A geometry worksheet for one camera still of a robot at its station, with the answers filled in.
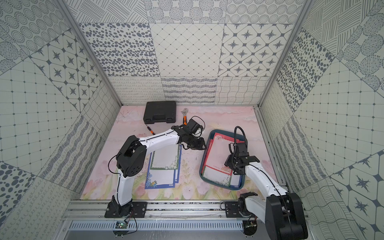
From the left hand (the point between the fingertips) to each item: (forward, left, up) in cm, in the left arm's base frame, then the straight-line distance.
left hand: (210, 151), depth 85 cm
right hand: (-5, -12, -7) cm, 15 cm away
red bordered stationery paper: (+5, -7, -9) cm, 13 cm away
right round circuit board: (-34, -19, -12) cm, 41 cm away
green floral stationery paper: (0, +28, -11) cm, 30 cm away
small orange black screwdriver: (+19, +41, -8) cm, 46 cm away
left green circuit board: (-35, +45, -11) cm, 58 cm away
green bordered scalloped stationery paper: (-11, -4, -9) cm, 15 cm away
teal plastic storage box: (-15, -15, -6) cm, 22 cm away
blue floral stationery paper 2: (-9, +19, -9) cm, 23 cm away
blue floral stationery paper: (-13, +30, -9) cm, 34 cm away
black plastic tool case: (+35, +37, -3) cm, 51 cm away
